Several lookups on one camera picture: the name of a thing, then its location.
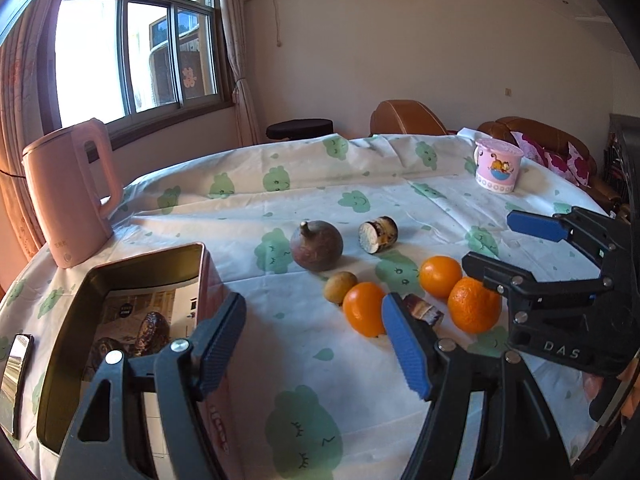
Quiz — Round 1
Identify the dark cabinet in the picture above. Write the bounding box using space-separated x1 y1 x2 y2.
605 112 640 221

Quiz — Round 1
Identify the black smartphone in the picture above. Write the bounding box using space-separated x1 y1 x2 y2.
0 332 36 441

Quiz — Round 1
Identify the pink cartoon cup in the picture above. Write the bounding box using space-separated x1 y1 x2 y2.
473 138 525 195

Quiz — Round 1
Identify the tan round longan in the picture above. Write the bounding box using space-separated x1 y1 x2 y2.
323 271 359 306

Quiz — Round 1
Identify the orange tangerine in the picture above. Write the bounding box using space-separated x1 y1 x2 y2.
342 281 389 339
418 255 463 301
447 276 502 335

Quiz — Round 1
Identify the black round stool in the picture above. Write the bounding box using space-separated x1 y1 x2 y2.
265 119 334 142

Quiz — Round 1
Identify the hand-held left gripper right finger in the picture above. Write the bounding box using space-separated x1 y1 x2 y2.
381 292 573 480

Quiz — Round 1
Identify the white purple floral cushion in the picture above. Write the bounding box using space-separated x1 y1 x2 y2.
510 131 552 172
566 142 593 187

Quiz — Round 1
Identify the small brown purple cut piece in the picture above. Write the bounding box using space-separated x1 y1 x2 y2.
402 294 445 328

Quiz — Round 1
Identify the pink metal tin box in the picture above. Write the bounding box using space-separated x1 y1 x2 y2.
36 242 247 480

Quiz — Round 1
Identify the pink electric kettle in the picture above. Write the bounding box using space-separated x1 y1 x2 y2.
21 118 124 268

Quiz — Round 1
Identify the brown cylinder white textured end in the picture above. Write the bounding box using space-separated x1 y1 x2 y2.
358 216 399 256

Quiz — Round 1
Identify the pink patterned curtain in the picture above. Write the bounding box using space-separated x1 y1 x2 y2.
0 10 62 261

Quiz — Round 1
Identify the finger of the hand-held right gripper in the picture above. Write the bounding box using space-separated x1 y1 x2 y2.
461 251 615 312
506 206 619 274

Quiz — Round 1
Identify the dark brown mangosteen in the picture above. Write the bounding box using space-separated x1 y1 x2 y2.
290 220 344 273

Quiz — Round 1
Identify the brown leather sofa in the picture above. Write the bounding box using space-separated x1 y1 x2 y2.
476 116 621 211

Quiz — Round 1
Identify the brown leather armchair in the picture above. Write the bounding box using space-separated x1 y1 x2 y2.
369 100 457 137

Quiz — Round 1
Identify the person's right hand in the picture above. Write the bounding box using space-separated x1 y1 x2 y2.
582 372 640 428

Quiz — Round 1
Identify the brown framed window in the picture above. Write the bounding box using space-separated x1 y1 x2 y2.
37 0 236 151

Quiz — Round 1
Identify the beige tied curtain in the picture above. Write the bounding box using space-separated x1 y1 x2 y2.
216 0 261 147

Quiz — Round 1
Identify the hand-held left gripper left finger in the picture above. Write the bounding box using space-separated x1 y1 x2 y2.
52 291 247 480

